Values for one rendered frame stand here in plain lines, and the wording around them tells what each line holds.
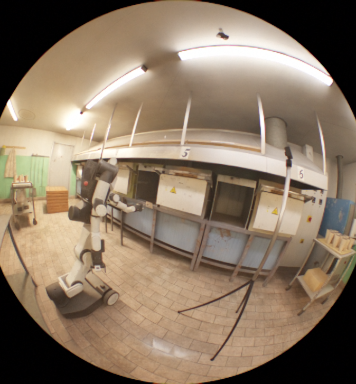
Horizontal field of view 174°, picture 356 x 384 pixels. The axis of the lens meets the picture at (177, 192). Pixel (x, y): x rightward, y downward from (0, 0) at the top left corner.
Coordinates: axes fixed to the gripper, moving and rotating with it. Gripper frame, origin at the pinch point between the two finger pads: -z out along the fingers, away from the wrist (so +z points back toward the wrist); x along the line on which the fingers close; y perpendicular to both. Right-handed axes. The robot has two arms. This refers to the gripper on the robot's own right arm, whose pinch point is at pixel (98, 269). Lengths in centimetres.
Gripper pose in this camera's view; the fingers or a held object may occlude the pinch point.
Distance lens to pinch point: 104.9
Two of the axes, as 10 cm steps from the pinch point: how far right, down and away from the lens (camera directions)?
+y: -7.0, -0.3, 7.1
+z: 1.2, -9.9, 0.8
